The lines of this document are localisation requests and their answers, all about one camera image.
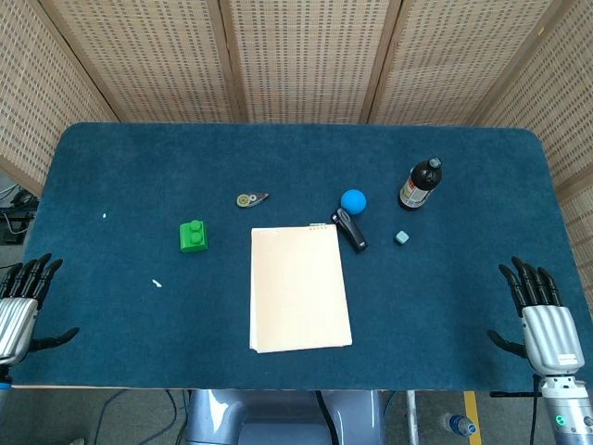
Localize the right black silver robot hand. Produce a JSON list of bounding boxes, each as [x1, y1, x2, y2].
[[486, 256, 586, 377]]

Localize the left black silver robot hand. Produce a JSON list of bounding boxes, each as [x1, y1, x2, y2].
[[0, 252, 81, 370]]

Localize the black stapler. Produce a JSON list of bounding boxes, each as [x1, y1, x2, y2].
[[330, 208, 370, 254]]

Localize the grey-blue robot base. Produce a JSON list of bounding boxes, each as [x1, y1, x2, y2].
[[184, 388, 388, 445]]

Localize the beige spiral notepad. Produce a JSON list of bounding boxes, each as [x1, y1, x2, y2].
[[248, 222, 353, 355]]

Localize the clear plastic water bottle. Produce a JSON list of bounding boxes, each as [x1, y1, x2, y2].
[[437, 412, 478, 438]]

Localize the metal table leg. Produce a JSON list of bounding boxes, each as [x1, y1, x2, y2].
[[405, 389, 418, 445]]

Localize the green toy building block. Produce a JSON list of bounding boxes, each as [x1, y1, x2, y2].
[[179, 220, 210, 254]]

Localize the blue table cloth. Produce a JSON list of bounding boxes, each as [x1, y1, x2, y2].
[[11, 121, 587, 391]]

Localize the dark brown bottle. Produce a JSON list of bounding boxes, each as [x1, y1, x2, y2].
[[397, 157, 444, 212]]

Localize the blue ball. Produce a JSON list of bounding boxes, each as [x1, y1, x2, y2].
[[340, 188, 368, 216]]

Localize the correction tape dispenser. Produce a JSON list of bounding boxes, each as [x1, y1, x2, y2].
[[235, 190, 271, 210]]

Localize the woven bamboo folding screen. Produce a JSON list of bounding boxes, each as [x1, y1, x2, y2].
[[0, 0, 593, 270]]

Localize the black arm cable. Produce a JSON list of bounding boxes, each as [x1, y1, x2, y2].
[[489, 374, 543, 445]]

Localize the black equipment with cables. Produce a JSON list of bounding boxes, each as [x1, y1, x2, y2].
[[0, 183, 41, 247]]

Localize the black cable on base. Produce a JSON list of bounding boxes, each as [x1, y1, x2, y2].
[[315, 390, 345, 445]]

